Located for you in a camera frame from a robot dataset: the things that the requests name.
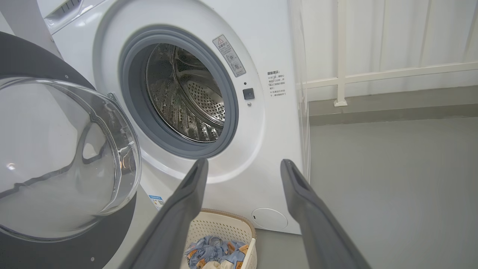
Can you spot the black rimmed glass washer door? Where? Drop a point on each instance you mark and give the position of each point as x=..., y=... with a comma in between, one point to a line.
x=56, y=157

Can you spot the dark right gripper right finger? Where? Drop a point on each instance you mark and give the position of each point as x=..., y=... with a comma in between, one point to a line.
x=317, y=231

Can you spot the white warning label sticker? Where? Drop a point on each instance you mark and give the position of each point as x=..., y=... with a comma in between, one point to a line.
x=276, y=84

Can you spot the stainless steel washing machine drum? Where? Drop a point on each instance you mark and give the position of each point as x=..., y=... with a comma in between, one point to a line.
x=186, y=97

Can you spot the white metal railing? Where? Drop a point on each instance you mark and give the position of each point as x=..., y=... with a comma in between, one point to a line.
x=340, y=56

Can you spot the blue energy label sticker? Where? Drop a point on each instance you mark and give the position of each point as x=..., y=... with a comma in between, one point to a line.
x=157, y=201

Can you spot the cream white garment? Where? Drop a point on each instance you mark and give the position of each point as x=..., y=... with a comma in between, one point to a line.
x=216, y=265

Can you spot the grey warning sticker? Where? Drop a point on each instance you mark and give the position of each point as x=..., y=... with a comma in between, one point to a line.
x=229, y=56

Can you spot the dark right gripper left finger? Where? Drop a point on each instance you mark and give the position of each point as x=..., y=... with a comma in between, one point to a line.
x=171, y=231

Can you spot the cream perforated laundry basket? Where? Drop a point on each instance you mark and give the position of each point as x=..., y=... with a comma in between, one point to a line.
x=220, y=226

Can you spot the grey rubber door gasket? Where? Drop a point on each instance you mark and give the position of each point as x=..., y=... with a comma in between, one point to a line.
x=130, y=86

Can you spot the round white filter cover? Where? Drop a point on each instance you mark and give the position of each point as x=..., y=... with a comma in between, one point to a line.
x=269, y=219

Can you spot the white front-load washing machine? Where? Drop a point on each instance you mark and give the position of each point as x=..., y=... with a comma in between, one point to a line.
x=269, y=149

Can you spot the black door latch socket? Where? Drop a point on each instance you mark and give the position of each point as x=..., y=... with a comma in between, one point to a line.
x=248, y=93

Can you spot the blue patterned garment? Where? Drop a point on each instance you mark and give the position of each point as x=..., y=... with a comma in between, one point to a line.
x=216, y=250

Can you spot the white detergent drawer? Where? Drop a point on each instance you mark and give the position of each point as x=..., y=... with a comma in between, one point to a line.
x=67, y=13

